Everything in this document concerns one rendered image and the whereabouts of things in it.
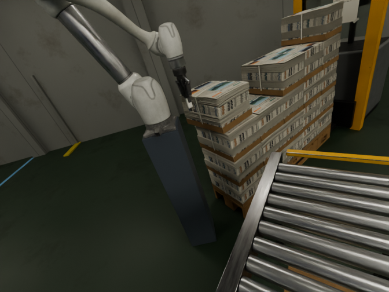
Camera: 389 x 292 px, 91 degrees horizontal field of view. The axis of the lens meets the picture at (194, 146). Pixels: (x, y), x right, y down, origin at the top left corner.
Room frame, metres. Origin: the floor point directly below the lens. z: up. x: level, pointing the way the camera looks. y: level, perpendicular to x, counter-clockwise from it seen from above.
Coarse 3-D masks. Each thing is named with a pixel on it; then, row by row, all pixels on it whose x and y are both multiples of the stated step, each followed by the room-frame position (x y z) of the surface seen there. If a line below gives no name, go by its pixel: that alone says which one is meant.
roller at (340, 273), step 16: (256, 240) 0.35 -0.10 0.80; (272, 256) 0.30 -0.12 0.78; (288, 256) 0.28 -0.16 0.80; (304, 256) 0.27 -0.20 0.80; (320, 272) 0.22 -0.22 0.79; (336, 272) 0.21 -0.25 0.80; (352, 272) 0.20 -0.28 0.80; (352, 288) 0.18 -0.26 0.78; (368, 288) 0.17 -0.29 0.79; (384, 288) 0.16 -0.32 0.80
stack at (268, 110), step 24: (264, 96) 1.40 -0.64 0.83; (288, 96) 1.32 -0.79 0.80; (312, 96) 1.48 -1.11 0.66; (264, 120) 1.18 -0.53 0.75; (312, 120) 1.49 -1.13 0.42; (216, 144) 1.14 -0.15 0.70; (240, 144) 1.05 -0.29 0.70; (264, 144) 1.15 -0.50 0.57; (312, 144) 1.52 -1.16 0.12; (216, 168) 1.20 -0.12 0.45; (240, 168) 1.03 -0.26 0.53; (264, 168) 1.15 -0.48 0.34; (216, 192) 1.32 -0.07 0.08; (240, 192) 1.01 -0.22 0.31
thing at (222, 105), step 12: (228, 84) 1.22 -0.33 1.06; (240, 84) 1.14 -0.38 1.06; (204, 96) 1.11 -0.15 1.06; (216, 96) 1.04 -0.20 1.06; (228, 96) 1.06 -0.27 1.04; (240, 96) 1.11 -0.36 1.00; (204, 108) 1.12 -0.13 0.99; (216, 108) 1.02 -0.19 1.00; (228, 108) 1.05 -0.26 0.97; (240, 108) 1.11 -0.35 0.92; (204, 120) 1.14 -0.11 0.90; (216, 120) 1.04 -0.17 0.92; (228, 120) 1.05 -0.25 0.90
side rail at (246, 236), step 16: (272, 160) 0.69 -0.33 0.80; (272, 176) 0.59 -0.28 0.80; (256, 192) 0.53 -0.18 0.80; (256, 208) 0.46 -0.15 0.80; (256, 224) 0.40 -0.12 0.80; (240, 240) 0.37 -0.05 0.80; (240, 256) 0.32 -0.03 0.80; (256, 256) 0.36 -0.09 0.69; (224, 272) 0.29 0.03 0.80; (240, 272) 0.28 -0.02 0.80; (224, 288) 0.25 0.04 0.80
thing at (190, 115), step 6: (204, 84) 1.40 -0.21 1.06; (210, 84) 1.36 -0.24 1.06; (192, 90) 1.32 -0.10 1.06; (198, 90) 1.29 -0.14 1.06; (192, 96) 1.21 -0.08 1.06; (192, 102) 1.22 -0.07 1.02; (186, 108) 1.30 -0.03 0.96; (192, 108) 1.24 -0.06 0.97; (186, 114) 1.31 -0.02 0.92; (192, 114) 1.25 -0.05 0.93; (198, 120) 1.20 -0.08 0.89
